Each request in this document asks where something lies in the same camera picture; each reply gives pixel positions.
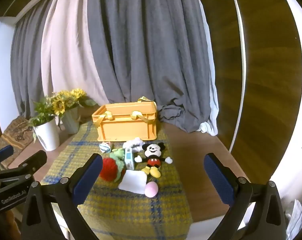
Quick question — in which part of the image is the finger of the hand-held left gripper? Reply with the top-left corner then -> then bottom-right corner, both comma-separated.
0,150 -> 48,188
0,145 -> 14,172

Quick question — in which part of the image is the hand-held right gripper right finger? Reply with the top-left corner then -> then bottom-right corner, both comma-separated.
203,152 -> 288,240

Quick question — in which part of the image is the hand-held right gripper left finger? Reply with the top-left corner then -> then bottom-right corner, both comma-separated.
21,152 -> 103,240

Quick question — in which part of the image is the red knitted strawberry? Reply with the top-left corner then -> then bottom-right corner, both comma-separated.
99,158 -> 126,182

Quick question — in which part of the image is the green plush toy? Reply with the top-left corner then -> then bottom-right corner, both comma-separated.
110,148 -> 125,161

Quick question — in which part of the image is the orange crate with ribbon handles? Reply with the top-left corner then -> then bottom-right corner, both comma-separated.
92,96 -> 158,142

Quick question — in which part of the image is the pink soft egg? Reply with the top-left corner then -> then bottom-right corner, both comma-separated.
144,181 -> 158,197

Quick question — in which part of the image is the mouse plush toy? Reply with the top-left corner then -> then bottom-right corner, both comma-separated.
134,142 -> 173,178

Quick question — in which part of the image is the patterned brown rug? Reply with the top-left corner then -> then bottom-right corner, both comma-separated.
0,115 -> 35,168

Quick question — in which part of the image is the white plant pot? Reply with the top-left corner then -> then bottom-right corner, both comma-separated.
33,118 -> 60,152

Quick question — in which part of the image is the green leafy plant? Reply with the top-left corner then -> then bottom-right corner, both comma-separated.
28,96 -> 58,128

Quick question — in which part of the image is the grey green ribbed vase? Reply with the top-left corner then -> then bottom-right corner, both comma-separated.
62,106 -> 80,135

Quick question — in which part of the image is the white fluffy scrunchie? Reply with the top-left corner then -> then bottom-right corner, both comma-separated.
123,137 -> 145,153

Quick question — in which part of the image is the sunflower bouquet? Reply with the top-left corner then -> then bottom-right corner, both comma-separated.
51,88 -> 98,117

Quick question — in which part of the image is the white sheer curtain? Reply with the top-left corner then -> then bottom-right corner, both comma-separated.
197,0 -> 219,137

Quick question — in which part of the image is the yellow blue checked blanket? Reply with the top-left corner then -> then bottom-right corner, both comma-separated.
40,121 -> 194,240

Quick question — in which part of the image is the crumpled grey white cloth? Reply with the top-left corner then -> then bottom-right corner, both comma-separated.
286,196 -> 302,240

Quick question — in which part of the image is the narrow grey curtain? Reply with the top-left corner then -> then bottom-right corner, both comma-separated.
10,5 -> 54,119

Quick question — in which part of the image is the white vertical strip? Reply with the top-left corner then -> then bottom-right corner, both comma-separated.
226,0 -> 249,153

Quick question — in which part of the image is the pale pink curtain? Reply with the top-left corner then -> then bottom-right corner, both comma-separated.
41,0 -> 114,105

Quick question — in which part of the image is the wide grey curtain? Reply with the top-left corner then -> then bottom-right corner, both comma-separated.
87,0 -> 216,133

